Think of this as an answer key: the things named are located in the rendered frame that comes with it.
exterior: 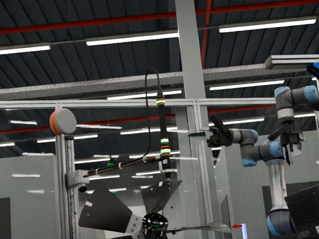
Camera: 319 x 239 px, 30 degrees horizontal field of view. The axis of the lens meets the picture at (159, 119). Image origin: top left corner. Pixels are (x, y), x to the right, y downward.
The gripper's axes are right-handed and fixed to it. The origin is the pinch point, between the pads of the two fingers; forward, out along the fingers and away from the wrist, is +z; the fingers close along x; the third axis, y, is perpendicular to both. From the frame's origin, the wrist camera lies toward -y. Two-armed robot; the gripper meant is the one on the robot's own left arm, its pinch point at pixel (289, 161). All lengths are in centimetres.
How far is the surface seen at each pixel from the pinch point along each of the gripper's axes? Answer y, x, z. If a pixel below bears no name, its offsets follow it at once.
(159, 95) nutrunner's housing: -51, 24, -40
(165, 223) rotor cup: -56, 19, 22
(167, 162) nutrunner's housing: -51, 23, -7
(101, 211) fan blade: -82, 34, 13
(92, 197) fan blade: -85, 37, 6
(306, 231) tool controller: -19, -41, 34
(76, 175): -88, 72, -12
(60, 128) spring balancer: -94, 79, -40
